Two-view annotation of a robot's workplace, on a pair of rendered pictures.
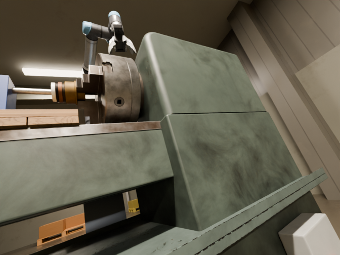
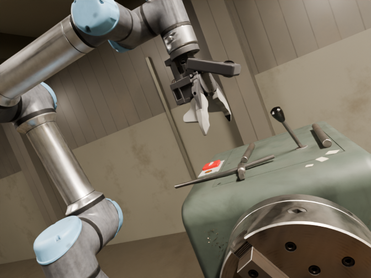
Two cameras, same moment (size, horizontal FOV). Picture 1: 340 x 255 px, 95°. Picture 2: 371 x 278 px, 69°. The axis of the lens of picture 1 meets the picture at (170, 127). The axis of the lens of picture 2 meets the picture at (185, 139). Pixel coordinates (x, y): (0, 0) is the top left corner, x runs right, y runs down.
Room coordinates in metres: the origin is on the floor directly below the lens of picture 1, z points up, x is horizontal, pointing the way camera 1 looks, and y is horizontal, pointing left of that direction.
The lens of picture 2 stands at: (0.24, 0.59, 1.47)
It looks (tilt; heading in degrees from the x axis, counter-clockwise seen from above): 5 degrees down; 323
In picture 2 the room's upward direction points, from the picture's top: 21 degrees counter-clockwise
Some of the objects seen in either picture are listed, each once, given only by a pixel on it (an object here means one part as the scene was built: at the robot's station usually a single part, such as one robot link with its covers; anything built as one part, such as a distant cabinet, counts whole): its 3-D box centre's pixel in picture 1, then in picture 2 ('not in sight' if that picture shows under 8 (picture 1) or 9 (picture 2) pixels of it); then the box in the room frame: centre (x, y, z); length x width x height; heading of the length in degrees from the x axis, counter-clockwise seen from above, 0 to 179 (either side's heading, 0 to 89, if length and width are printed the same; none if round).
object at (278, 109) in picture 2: not in sight; (277, 115); (0.67, -0.06, 1.38); 0.04 x 0.03 x 0.05; 123
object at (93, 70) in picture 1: (93, 78); not in sight; (0.46, 0.22, 1.08); 0.12 x 0.11 x 0.05; 33
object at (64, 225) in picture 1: (65, 226); not in sight; (5.77, 4.37, 0.24); 1.34 x 0.94 x 0.48; 118
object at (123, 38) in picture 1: (119, 40); (190, 76); (0.72, 0.15, 1.55); 0.09 x 0.08 x 0.12; 19
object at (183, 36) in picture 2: (117, 30); (180, 42); (0.71, 0.15, 1.63); 0.08 x 0.08 x 0.05
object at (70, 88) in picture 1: (71, 92); not in sight; (0.49, 0.33, 1.08); 0.09 x 0.09 x 0.09; 33
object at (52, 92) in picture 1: (34, 91); not in sight; (0.43, 0.42, 1.08); 0.13 x 0.07 x 0.07; 123
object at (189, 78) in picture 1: (185, 102); (284, 207); (0.81, -0.12, 1.06); 0.59 x 0.48 x 0.39; 123
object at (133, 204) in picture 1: (142, 202); not in sight; (7.11, 1.97, 0.20); 1.17 x 0.85 x 0.41; 118
